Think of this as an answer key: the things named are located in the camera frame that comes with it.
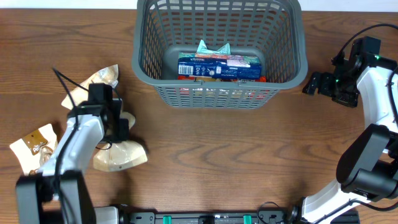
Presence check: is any white brown treat pouch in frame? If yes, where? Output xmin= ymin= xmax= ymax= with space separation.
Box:
xmin=9 ymin=124 xmax=58 ymax=175

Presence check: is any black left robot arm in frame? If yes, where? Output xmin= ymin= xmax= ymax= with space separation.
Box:
xmin=16 ymin=83 xmax=129 ymax=223

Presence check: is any grey plastic lattice basket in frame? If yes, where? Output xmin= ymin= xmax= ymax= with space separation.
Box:
xmin=132 ymin=0 xmax=308 ymax=109

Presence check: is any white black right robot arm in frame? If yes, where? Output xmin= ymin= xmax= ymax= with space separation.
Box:
xmin=284 ymin=36 xmax=397 ymax=223

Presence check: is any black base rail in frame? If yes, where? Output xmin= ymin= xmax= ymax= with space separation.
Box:
xmin=129 ymin=209 xmax=288 ymax=224

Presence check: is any blue tissue pack box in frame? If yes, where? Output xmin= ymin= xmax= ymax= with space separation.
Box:
xmin=177 ymin=52 xmax=262 ymax=80

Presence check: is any beige clear pouch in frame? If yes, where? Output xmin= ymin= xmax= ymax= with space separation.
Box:
xmin=92 ymin=111 xmax=149 ymax=173

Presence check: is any red snack bar package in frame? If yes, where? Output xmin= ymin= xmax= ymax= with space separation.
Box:
xmin=178 ymin=75 xmax=266 ymax=83

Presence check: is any teal snack wrapper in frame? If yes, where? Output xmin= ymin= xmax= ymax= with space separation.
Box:
xmin=197 ymin=40 xmax=231 ymax=55

